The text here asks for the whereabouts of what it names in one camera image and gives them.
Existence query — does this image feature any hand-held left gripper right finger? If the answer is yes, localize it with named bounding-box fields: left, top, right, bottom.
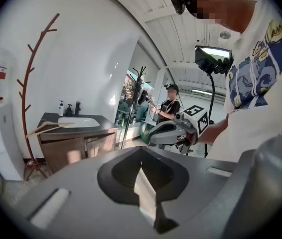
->
left=138, top=145, right=256, bottom=239

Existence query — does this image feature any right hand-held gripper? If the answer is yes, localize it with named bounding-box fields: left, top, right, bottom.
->
left=147, top=105, right=210, bottom=155

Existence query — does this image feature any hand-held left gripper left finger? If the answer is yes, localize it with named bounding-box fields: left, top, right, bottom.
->
left=13, top=145, right=158, bottom=239

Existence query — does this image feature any wooden clothes hanger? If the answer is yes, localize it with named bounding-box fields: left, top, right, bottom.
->
left=25, top=120, right=76, bottom=138

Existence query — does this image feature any brown tree-shaped coat rack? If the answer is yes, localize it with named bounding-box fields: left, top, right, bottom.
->
left=16, top=13, right=61, bottom=182

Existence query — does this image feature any person's right forearm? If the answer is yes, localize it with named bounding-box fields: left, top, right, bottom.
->
left=197, top=118, right=229, bottom=146

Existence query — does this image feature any black coat stand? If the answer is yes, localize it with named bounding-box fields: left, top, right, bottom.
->
left=120, top=66, right=148, bottom=149

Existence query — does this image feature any wooden vanity cabinet dark counter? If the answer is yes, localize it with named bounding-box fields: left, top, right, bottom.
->
left=36, top=112, right=119, bottom=174

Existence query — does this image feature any white sink basin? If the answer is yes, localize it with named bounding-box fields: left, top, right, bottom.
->
left=58, top=117, right=101, bottom=129

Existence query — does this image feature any black gooseneck stand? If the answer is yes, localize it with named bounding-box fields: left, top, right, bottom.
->
left=204, top=72, right=217, bottom=159

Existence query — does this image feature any white water dispenser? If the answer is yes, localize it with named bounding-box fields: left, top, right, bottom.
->
left=0, top=101, right=25, bottom=182

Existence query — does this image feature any black tablet screen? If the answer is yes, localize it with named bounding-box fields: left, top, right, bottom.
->
left=194, top=45, right=234, bottom=75

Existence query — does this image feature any person's white printed t-shirt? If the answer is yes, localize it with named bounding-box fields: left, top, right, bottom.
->
left=205, top=0, right=282, bottom=163

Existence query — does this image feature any person's head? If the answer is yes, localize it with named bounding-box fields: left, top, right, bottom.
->
left=186, top=0, right=256, bottom=34

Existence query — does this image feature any black head-mounted camera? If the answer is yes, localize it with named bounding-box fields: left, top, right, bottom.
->
left=170, top=0, right=188, bottom=15

